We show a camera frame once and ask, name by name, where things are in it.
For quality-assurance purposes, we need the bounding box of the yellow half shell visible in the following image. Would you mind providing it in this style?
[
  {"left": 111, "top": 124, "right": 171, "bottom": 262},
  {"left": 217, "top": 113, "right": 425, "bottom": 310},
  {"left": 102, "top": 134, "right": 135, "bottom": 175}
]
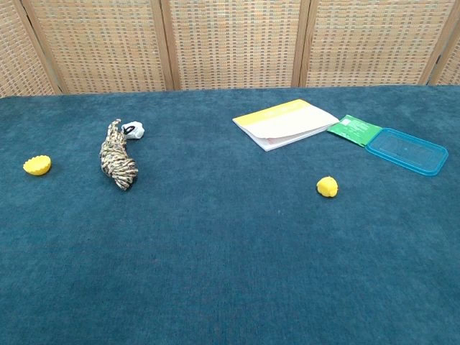
[{"left": 22, "top": 154, "right": 52, "bottom": 177}]

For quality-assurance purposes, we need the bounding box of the yellow and white notebook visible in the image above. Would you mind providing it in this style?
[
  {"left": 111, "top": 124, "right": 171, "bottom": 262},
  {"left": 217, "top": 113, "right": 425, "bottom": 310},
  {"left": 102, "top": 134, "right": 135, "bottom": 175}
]
[{"left": 231, "top": 98, "right": 340, "bottom": 153}]

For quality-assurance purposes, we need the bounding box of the blue velvet tablecloth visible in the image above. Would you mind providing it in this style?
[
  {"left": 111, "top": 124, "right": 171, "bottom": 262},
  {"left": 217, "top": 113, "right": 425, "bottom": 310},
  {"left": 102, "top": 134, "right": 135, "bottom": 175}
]
[{"left": 0, "top": 85, "right": 460, "bottom": 345}]

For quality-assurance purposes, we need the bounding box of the woven wooden screen panel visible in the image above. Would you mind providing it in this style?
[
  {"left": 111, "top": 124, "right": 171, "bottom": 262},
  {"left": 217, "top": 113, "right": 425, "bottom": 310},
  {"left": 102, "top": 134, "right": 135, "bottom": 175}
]
[
  {"left": 300, "top": 0, "right": 456, "bottom": 88},
  {"left": 160, "top": 0, "right": 312, "bottom": 91},
  {"left": 429, "top": 0, "right": 460, "bottom": 86},
  {"left": 21, "top": 0, "right": 180, "bottom": 95},
  {"left": 0, "top": 0, "right": 64, "bottom": 98}
]

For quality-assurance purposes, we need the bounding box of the green foil packet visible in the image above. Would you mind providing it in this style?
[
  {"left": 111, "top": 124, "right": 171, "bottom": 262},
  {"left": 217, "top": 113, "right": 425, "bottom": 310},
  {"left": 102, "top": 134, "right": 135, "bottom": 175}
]
[{"left": 326, "top": 114, "right": 383, "bottom": 147}]

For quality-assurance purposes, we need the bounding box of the blue transparent plastic lid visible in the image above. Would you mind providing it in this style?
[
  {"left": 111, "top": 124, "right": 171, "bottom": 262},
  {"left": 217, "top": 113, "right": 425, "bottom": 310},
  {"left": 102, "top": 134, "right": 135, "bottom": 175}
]
[{"left": 365, "top": 127, "right": 449, "bottom": 177}]

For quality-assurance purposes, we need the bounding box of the white crumpled cloth, black ring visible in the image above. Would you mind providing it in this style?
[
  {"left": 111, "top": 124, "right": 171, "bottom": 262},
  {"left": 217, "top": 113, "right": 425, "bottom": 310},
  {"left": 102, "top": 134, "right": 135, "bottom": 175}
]
[{"left": 121, "top": 121, "right": 146, "bottom": 140}]

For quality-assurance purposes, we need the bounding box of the coiled patterned rope bundle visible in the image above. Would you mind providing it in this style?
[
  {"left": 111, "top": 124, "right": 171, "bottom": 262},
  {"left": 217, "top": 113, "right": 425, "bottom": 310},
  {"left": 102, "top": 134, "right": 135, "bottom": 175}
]
[{"left": 98, "top": 119, "right": 139, "bottom": 192}]

